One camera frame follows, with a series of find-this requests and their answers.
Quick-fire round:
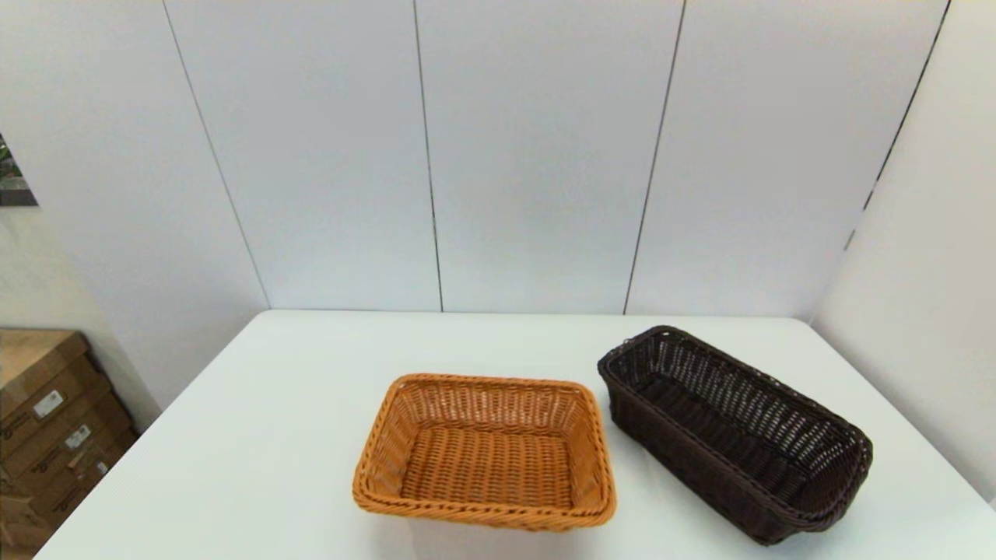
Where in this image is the dark brown wicker basket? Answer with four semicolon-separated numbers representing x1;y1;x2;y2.
598;325;874;545

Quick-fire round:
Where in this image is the dark wall picture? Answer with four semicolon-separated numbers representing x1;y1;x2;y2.
0;132;38;207

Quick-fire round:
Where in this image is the orange wicker basket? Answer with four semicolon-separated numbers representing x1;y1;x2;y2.
352;373;618;533

